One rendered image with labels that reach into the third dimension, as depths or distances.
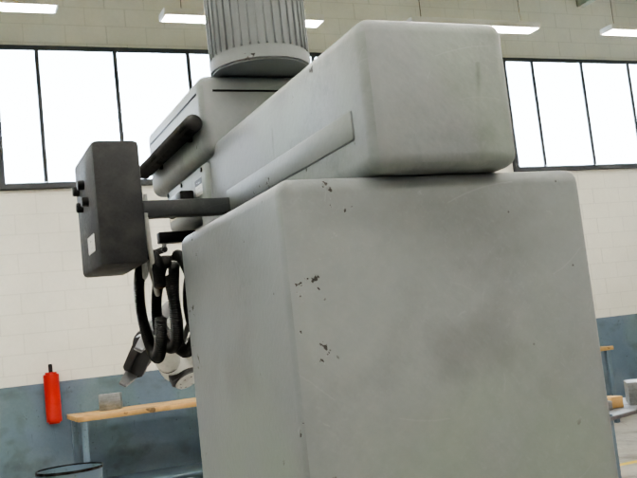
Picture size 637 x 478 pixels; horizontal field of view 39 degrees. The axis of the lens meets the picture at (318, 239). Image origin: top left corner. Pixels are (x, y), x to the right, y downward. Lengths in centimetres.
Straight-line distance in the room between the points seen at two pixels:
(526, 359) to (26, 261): 845
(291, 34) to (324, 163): 55
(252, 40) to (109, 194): 43
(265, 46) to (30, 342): 786
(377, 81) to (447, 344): 35
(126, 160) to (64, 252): 800
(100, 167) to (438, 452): 73
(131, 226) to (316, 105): 41
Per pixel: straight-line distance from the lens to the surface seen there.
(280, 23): 176
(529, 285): 125
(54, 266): 950
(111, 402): 900
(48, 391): 929
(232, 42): 175
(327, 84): 125
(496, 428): 121
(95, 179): 153
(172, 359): 262
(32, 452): 944
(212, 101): 177
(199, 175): 182
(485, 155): 121
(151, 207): 163
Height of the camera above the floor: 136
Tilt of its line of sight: 6 degrees up
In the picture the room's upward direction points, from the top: 6 degrees counter-clockwise
